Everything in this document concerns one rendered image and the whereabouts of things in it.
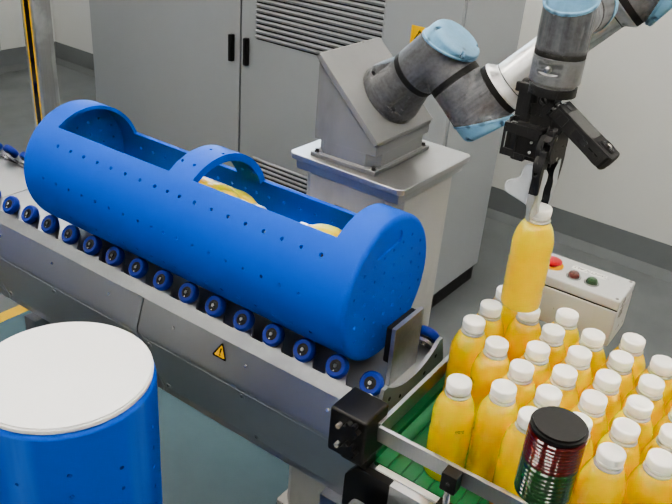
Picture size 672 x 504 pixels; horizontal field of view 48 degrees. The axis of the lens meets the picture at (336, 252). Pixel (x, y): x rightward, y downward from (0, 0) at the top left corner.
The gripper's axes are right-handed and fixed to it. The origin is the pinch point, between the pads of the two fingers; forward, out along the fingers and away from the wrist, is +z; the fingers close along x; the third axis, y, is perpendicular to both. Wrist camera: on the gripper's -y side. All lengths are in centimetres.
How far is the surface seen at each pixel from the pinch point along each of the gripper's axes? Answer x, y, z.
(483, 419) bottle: 20.2, -4.8, 27.3
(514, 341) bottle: -3.6, 0.4, 27.7
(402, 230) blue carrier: 3.8, 22.1, 10.1
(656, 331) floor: -207, 1, 131
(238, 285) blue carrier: 20, 46, 24
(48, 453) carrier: 65, 42, 31
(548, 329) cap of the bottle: -2.7, -5.2, 22.0
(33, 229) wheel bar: 17, 113, 37
